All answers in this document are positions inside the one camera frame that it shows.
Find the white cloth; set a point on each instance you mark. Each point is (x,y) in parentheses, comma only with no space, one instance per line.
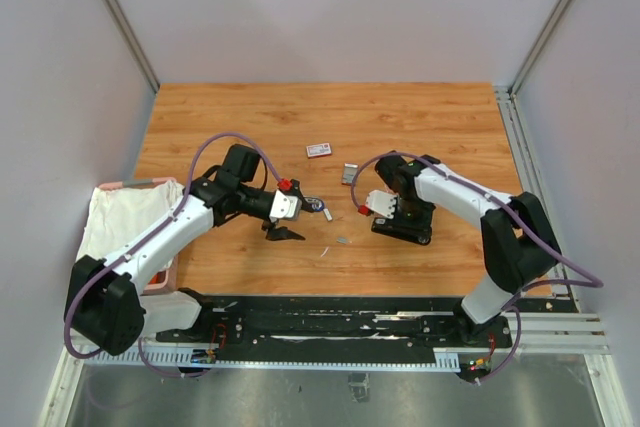
(116,217)

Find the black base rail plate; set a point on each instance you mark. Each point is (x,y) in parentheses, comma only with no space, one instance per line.
(372,322)

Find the blue black stapler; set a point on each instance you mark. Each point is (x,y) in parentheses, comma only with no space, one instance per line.
(317,204)

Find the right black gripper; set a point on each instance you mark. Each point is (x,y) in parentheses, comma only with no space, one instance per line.
(427,213)

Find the staple box tray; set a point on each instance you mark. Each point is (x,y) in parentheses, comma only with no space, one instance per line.
(348,174)

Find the white slotted cable duct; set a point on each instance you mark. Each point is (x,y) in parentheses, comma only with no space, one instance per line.
(296,356)

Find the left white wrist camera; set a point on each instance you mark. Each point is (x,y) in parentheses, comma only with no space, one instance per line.
(284,207)

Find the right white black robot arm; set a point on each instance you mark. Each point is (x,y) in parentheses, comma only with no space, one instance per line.
(518,243)

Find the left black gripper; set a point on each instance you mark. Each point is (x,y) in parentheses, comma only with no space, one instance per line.
(282,233)

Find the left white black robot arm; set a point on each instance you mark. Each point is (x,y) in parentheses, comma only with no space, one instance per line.
(106,303)

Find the small black clip object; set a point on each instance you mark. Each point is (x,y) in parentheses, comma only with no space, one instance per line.
(416,232)

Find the red white staple box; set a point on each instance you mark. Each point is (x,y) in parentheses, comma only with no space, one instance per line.
(318,150)

